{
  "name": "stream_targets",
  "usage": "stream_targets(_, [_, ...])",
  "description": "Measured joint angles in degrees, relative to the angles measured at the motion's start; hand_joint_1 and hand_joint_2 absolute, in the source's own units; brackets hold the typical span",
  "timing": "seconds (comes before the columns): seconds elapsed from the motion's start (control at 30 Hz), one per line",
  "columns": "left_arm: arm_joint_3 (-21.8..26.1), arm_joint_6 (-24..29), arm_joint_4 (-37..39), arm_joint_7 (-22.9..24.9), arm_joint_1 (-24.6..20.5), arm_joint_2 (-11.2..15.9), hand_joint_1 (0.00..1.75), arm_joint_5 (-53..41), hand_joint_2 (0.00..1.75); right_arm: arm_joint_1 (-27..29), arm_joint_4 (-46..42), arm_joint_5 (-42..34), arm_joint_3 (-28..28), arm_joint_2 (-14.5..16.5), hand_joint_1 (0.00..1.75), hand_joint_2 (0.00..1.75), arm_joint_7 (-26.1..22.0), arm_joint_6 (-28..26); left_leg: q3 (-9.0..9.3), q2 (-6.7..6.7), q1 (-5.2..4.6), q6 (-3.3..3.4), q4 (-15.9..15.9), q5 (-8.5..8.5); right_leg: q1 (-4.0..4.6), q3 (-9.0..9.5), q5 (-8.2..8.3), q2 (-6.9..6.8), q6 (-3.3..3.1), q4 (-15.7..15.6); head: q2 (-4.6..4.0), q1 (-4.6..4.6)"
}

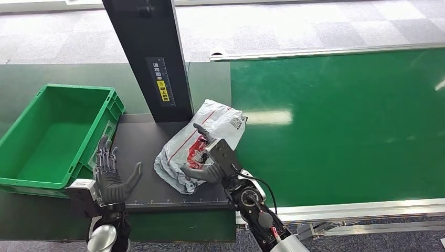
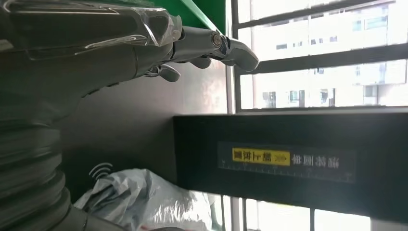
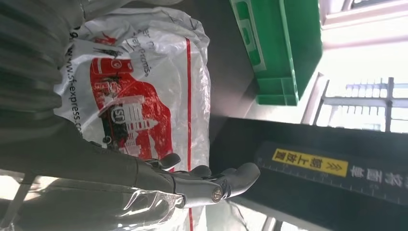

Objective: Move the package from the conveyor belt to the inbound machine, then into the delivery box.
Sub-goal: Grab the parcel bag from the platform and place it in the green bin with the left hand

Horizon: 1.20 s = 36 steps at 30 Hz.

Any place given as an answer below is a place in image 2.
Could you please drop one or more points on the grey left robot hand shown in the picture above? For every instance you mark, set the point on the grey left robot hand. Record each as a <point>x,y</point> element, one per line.
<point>63,54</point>

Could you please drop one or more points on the grey plastic mailer package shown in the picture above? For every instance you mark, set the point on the grey plastic mailer package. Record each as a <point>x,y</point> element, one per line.
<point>143,201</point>

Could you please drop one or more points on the green plastic crate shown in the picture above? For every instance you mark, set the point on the green plastic crate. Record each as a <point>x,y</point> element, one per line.
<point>178,9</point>

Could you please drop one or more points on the black scanner column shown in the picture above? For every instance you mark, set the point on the black scanner column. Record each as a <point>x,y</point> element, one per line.
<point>287,127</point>

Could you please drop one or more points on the dark-framed window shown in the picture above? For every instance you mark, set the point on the dark-framed window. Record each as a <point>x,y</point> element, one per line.
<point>318,55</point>

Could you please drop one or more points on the black scanner base plate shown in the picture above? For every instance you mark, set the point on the black scanner base plate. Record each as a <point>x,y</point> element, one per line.
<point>143,121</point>

